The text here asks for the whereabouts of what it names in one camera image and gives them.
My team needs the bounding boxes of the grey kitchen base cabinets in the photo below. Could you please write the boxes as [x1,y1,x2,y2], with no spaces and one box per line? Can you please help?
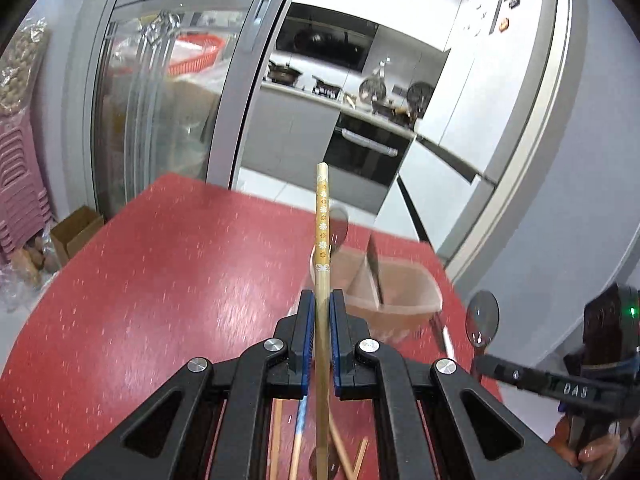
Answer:
[239,85,341,196]

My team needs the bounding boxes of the pink plastic utensil holder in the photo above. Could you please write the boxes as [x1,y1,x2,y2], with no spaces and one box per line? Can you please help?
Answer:
[309,247,445,346]

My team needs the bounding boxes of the frying pan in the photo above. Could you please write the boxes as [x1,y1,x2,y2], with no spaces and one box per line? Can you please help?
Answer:
[372,102,416,127]

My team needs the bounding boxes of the person's right hand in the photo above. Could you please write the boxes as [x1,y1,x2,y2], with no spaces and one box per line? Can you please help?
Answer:
[550,417,633,480]

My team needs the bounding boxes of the silver utensil handle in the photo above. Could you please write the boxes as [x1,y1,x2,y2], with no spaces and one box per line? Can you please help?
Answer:
[430,312,456,361]

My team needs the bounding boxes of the white refrigerator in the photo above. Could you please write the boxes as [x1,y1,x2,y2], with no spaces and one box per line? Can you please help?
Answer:
[400,0,561,261]

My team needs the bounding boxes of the stack of pink stools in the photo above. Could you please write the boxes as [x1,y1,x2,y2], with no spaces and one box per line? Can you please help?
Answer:
[0,110,53,266]

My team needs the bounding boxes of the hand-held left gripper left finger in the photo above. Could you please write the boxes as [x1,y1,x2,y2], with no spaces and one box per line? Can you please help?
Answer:
[62,290,317,480]

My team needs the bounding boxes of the dark wok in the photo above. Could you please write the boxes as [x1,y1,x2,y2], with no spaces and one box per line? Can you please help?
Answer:
[267,60,301,86]

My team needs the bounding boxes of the dark slim utensil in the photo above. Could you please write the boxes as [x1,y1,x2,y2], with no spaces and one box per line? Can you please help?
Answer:
[366,232,386,306]

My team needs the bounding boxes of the flower patterned bamboo chopstick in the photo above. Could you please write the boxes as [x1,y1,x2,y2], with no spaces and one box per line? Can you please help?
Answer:
[314,161,332,480]

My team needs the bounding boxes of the clear plastic bags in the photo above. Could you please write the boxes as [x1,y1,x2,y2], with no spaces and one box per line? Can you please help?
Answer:
[0,237,61,313]

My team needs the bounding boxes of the blue patterned bamboo chopstick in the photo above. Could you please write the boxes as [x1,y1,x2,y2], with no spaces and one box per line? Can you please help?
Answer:
[289,397,307,480]

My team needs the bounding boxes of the clear bag of nuts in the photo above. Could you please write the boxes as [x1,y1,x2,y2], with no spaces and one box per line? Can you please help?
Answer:
[0,17,51,116]

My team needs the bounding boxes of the red plastic basket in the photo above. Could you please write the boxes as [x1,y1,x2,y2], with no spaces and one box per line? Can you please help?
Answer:
[167,35,226,76]

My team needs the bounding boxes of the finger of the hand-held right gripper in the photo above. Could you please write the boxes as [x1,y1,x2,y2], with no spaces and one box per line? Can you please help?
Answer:
[475,352,618,405]

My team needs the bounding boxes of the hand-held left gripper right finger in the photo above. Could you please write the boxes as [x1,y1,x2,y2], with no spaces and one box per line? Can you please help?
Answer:
[329,289,583,480]

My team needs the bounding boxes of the group of fridge magnets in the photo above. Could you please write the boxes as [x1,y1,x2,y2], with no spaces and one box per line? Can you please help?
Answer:
[462,0,536,36]

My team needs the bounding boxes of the black pan on hob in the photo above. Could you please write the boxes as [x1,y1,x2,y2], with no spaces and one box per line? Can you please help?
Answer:
[312,76,343,99]

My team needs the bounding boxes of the black range hood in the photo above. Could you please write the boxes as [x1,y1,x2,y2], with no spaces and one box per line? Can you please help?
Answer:
[275,2,378,73]

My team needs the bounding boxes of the grey framed glass sliding door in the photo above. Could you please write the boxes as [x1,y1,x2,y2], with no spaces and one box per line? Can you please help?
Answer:
[82,0,311,221]

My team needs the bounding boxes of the black built-in oven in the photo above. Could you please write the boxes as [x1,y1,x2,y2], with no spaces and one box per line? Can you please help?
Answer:
[322,112,413,186]

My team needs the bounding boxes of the round metal rack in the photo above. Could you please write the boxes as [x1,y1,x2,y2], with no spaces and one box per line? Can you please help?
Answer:
[406,82,435,111]
[359,75,387,101]

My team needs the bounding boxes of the cardboard box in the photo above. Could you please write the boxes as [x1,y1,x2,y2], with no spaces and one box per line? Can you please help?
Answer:
[50,205,106,268]

